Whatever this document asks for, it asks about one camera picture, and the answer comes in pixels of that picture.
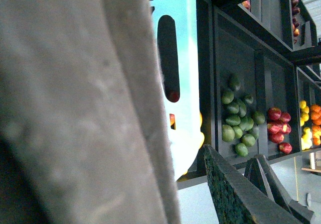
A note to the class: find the light blue plastic basket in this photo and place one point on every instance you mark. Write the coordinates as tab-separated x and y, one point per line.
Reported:
175	27

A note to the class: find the red apple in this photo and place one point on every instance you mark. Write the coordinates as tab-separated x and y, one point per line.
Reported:
276	138
274	113
285	147
273	128

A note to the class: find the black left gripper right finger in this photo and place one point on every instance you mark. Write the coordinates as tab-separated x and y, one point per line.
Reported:
235	198

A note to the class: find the green mango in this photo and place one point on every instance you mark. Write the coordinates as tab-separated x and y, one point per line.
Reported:
234	82
258	117
227	97
233	120
228	133
241	150

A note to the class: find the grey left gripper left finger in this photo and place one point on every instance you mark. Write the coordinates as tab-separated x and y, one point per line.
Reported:
84	135

